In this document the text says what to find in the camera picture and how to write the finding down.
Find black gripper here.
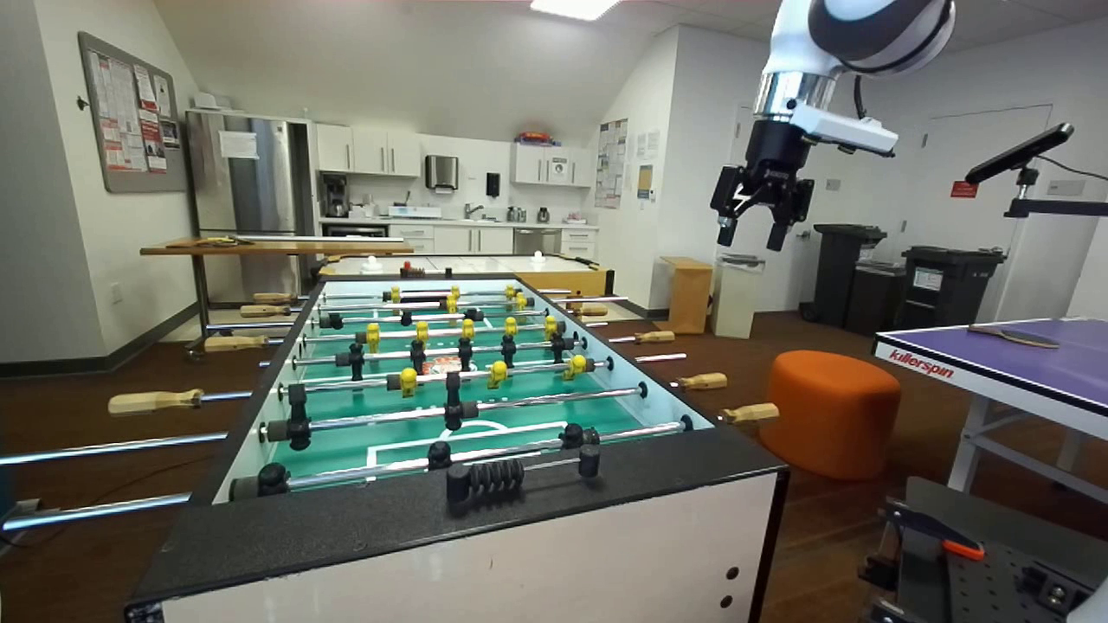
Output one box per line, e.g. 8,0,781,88
705,119,816,253

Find black device on mount arm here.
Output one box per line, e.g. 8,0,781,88
950,119,1108,223

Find white waste bin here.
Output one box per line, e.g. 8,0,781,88
711,253,770,343

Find tall black trash bin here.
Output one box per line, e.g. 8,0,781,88
809,223,890,329

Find wooden box cabinet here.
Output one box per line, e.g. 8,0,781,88
665,255,718,341

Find small black trash bin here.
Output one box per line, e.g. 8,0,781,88
844,259,912,341

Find wide black trash bin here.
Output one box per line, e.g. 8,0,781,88
897,244,1007,329

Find orange round stool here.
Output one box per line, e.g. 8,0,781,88
756,345,907,485

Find ceiling light panel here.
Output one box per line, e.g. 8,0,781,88
526,0,623,24

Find white top wooden table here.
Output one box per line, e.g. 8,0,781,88
316,253,613,300

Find kitchen counter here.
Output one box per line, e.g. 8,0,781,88
316,212,604,259

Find purple ping pong table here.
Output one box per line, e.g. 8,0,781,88
872,314,1108,512

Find paper towel dispenser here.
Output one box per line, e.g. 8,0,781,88
422,153,463,194

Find black score counter beads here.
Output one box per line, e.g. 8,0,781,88
442,444,606,519

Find grey robot stand platform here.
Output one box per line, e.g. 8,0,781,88
862,476,1108,623

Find black coffee machine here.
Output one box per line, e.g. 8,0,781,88
317,175,353,223

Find foosball table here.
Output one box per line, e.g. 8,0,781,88
122,275,792,623

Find high wooden table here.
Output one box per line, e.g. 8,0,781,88
140,236,414,343

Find stainless steel refrigerator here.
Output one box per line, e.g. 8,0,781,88
182,110,317,306

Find yellow player foosball rod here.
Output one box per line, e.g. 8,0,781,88
104,349,692,423
202,311,604,356

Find grey bulletin board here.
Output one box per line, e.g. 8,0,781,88
77,32,189,197

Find small wall poster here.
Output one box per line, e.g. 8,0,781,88
634,131,659,205

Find large wall poster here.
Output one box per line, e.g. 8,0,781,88
593,116,634,212

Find white wall cabinet small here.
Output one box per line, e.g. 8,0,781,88
508,138,597,191

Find clamp with orange handle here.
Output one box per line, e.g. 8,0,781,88
883,500,991,582

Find white wall cabinets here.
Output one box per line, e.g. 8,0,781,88
310,122,427,183

